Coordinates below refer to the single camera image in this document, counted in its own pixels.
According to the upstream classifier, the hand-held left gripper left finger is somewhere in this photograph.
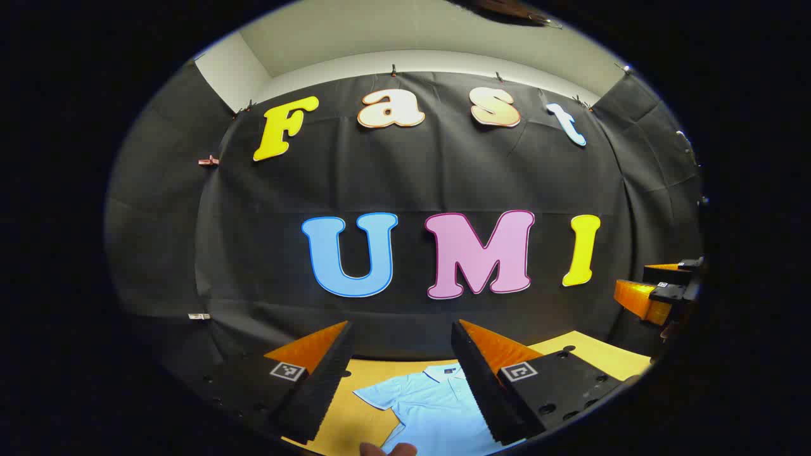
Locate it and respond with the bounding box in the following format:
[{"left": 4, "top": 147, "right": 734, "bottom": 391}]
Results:
[{"left": 177, "top": 321, "right": 355, "bottom": 445}]

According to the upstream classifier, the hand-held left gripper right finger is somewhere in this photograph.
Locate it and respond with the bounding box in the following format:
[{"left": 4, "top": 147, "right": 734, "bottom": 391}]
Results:
[{"left": 451, "top": 320, "right": 641, "bottom": 446}]

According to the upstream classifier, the light blue T-shirt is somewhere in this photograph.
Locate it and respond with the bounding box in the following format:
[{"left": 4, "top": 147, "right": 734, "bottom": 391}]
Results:
[{"left": 353, "top": 364, "right": 527, "bottom": 456}]

